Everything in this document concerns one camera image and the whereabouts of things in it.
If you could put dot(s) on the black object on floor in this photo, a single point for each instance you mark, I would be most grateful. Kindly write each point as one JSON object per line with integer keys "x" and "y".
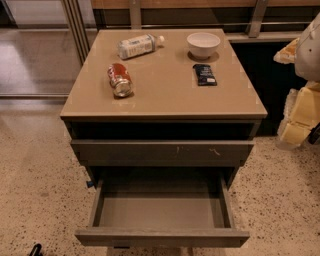
{"x": 36, "y": 250}

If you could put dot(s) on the metal railing frame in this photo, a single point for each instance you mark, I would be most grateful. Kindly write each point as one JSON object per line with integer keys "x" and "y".
{"x": 39, "y": 55}

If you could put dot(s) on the red soda can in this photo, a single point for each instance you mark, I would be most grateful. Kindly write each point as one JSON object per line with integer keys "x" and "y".
{"x": 120, "y": 80}

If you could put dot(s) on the open grey middle drawer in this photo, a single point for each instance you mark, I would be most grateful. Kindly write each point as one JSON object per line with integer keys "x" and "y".
{"x": 162, "y": 207}

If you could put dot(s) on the closed grey top drawer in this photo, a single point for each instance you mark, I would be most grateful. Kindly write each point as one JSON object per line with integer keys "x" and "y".
{"x": 216, "y": 153}

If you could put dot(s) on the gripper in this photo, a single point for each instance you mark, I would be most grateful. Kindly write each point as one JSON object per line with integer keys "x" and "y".
{"x": 309, "y": 55}

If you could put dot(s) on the grey drawer cabinet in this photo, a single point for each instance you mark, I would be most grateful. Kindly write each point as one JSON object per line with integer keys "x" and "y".
{"x": 167, "y": 104}

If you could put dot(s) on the white ceramic bowl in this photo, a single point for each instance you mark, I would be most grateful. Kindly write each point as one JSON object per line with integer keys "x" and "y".
{"x": 203, "y": 45}

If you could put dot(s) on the clear plastic water bottle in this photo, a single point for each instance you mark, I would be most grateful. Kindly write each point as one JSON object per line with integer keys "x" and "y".
{"x": 138, "y": 46}

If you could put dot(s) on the dark blue rxbar wrapper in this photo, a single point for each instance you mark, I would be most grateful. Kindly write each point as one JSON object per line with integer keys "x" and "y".
{"x": 205, "y": 76}

